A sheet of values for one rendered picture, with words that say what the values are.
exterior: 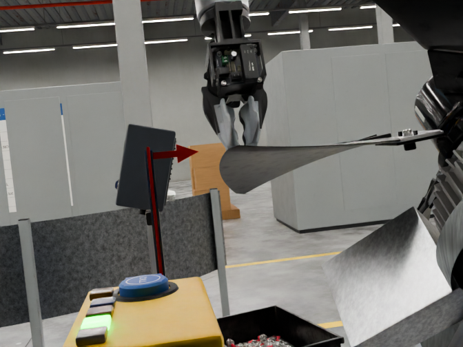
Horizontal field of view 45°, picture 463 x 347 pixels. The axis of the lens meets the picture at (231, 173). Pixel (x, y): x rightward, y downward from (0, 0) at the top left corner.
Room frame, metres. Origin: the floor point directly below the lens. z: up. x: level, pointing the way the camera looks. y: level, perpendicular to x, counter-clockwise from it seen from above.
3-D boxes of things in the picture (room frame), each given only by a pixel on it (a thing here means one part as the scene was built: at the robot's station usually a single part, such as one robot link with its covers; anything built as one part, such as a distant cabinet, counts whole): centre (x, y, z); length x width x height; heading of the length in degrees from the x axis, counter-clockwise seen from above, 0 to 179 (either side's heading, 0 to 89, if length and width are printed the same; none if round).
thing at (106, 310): (0.39, 0.10, 1.08); 0.02 x 0.02 x 0.01; 8
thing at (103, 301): (0.41, 0.11, 1.08); 0.02 x 0.02 x 0.01; 8
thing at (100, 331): (0.34, 0.10, 1.08); 0.02 x 0.02 x 0.01; 8
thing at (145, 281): (0.45, 0.08, 1.08); 0.04 x 0.04 x 0.02
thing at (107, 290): (0.44, 0.11, 1.08); 0.02 x 0.02 x 0.01; 8
